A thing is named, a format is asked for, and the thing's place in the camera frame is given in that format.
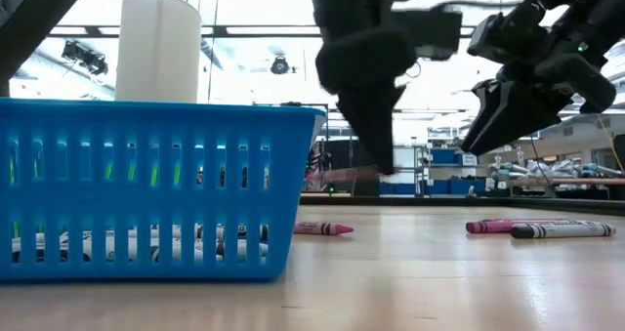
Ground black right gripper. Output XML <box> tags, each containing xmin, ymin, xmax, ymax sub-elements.
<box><xmin>461</xmin><ymin>32</ymin><xmax>618</xmax><ymax>157</ymax></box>

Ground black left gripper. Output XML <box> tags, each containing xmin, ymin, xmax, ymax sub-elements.
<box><xmin>307</xmin><ymin>0</ymin><xmax>464</xmax><ymax>176</ymax></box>

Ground light pink crayon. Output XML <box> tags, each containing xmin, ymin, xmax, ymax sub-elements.
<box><xmin>292</xmin><ymin>221</ymin><xmax>355</xmax><ymax>237</ymax></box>

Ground blue plastic basket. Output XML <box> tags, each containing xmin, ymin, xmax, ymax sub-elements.
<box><xmin>0</xmin><ymin>98</ymin><xmax>327</xmax><ymax>281</ymax></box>

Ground black panel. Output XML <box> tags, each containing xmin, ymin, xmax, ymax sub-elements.
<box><xmin>324</xmin><ymin>139</ymin><xmax>382</xmax><ymax>198</ymax></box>

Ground grey plastic-wrapped items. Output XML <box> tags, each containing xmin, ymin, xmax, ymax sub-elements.
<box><xmin>489</xmin><ymin>158</ymin><xmax>624</xmax><ymax>180</ymax></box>

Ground blue storage bin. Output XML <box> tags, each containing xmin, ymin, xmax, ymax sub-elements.
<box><xmin>380</xmin><ymin>182</ymin><xmax>417</xmax><ymax>196</ymax></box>
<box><xmin>431</xmin><ymin>148</ymin><xmax>463</xmax><ymax>166</ymax></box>
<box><xmin>422</xmin><ymin>178</ymin><xmax>487</xmax><ymax>196</ymax></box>

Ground wooden workbench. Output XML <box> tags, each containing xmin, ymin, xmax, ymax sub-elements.
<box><xmin>507</xmin><ymin>176</ymin><xmax>625</xmax><ymax>187</ymax></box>

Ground black overhead rig beam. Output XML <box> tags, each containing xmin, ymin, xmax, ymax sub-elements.
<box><xmin>48</xmin><ymin>24</ymin><xmax>478</xmax><ymax>40</ymax></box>

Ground white cylinder table lamp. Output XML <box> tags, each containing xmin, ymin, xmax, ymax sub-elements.
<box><xmin>114</xmin><ymin>0</ymin><xmax>203</xmax><ymax>104</ymax></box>

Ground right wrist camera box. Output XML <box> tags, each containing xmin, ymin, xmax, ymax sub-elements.
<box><xmin>467</xmin><ymin>1</ymin><xmax>549</xmax><ymax>64</ymax></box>

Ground black aluminium table frame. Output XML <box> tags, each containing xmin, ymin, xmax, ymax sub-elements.
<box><xmin>298</xmin><ymin>195</ymin><xmax>625</xmax><ymax>218</ymax></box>

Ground black ceiling-mounted camera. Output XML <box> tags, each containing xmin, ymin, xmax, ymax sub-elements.
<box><xmin>270</xmin><ymin>55</ymin><xmax>291</xmax><ymax>76</ymax></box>
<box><xmin>61</xmin><ymin>40</ymin><xmax>109</xmax><ymax>77</ymax></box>

